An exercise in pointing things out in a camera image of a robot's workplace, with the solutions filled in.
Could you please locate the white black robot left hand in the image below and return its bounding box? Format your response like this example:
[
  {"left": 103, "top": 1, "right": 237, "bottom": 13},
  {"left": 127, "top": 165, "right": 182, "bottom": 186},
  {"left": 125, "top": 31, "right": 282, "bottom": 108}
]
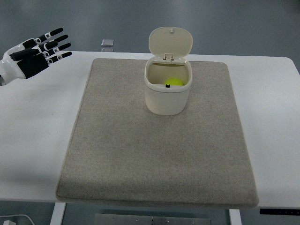
[{"left": 0, "top": 28, "right": 72, "bottom": 86}]

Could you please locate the white cable with plug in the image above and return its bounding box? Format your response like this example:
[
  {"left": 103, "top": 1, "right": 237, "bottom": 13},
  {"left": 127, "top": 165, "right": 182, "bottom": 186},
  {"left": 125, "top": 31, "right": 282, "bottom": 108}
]
[{"left": 0, "top": 214, "right": 35, "bottom": 225}]

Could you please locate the white left table leg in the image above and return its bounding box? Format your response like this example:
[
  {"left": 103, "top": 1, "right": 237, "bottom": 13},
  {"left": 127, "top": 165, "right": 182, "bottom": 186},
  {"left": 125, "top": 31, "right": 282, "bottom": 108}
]
[{"left": 50, "top": 202, "right": 66, "bottom": 225}]

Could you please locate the black table control panel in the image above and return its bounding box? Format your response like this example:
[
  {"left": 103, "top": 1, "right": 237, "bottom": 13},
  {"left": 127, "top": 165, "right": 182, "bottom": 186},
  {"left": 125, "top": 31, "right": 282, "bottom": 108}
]
[{"left": 259, "top": 208, "right": 300, "bottom": 216}]

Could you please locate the white table leg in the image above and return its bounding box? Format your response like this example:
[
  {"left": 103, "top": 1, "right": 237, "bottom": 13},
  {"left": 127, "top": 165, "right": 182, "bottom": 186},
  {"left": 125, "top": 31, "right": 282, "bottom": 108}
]
[
  {"left": 50, "top": 202, "right": 66, "bottom": 225},
  {"left": 229, "top": 209, "right": 242, "bottom": 225}
]

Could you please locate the silver floor socket plate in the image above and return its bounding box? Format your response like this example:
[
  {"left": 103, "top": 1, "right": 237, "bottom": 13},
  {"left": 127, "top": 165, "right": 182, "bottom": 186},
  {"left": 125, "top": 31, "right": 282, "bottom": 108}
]
[{"left": 101, "top": 39, "right": 114, "bottom": 47}]

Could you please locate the beige felt mat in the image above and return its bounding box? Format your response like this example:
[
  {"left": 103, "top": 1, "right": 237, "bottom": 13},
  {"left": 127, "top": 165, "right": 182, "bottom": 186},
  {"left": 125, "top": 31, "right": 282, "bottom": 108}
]
[{"left": 56, "top": 59, "right": 259, "bottom": 209}]

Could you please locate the white right table leg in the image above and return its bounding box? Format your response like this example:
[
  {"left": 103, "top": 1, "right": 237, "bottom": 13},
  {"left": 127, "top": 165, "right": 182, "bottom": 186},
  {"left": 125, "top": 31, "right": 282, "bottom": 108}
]
[{"left": 229, "top": 209, "right": 242, "bottom": 225}]

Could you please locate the yellow tennis ball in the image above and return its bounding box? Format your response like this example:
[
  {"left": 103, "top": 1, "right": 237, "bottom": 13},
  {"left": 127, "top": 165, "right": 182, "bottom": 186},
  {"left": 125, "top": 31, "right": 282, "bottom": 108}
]
[{"left": 164, "top": 77, "right": 183, "bottom": 87}]

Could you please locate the cream bin with open lid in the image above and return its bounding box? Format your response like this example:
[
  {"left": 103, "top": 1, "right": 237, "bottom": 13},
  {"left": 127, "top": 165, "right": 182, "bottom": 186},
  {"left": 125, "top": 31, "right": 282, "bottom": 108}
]
[{"left": 144, "top": 27, "right": 193, "bottom": 115}]

